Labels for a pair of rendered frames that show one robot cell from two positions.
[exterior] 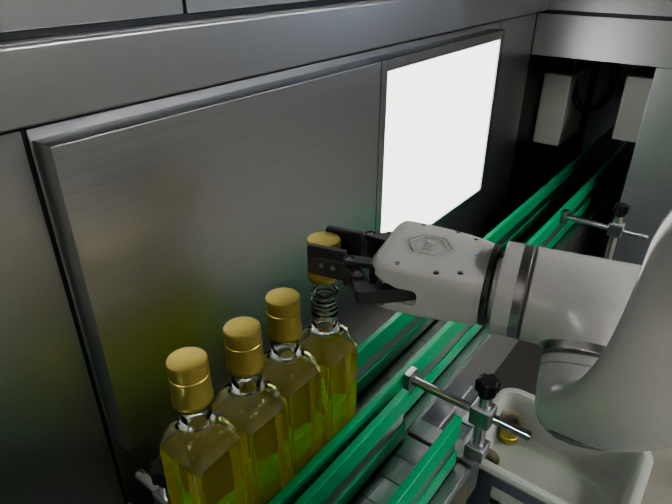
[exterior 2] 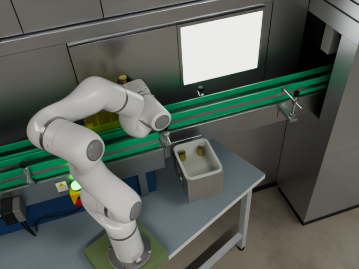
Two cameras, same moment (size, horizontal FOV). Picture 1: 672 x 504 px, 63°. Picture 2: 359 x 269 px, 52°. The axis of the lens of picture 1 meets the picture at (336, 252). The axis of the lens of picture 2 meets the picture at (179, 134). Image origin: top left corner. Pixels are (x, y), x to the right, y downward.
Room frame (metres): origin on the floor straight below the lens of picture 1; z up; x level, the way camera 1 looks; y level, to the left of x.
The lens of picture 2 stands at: (-0.41, -0.95, 2.24)
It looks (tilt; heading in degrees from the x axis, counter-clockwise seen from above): 43 degrees down; 38
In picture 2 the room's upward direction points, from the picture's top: 4 degrees counter-clockwise
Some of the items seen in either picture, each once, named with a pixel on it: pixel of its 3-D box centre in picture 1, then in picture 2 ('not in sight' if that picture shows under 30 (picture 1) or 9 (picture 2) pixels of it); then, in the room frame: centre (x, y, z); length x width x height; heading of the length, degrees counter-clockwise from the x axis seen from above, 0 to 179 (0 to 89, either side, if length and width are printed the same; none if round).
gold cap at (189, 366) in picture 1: (190, 379); not in sight; (0.35, 0.12, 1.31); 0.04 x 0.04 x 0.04
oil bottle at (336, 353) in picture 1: (325, 399); not in sight; (0.49, 0.01, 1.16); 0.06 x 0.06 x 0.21; 52
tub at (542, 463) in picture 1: (551, 470); (197, 163); (0.54, -0.31, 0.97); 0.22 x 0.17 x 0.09; 52
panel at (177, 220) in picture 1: (362, 179); (173, 58); (0.78, -0.04, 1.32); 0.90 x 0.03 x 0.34; 142
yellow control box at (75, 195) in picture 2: not in sight; (79, 192); (0.13, 0.05, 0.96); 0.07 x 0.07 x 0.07; 52
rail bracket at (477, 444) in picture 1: (464, 409); (164, 133); (0.51, -0.16, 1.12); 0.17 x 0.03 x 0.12; 52
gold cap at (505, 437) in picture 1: (509, 427); (200, 150); (0.63, -0.27, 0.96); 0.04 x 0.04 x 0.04
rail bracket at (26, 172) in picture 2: not in sight; (28, 177); (0.01, 0.17, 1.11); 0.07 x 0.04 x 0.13; 52
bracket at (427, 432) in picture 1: (443, 457); (165, 145); (0.52, -0.15, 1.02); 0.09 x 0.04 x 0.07; 52
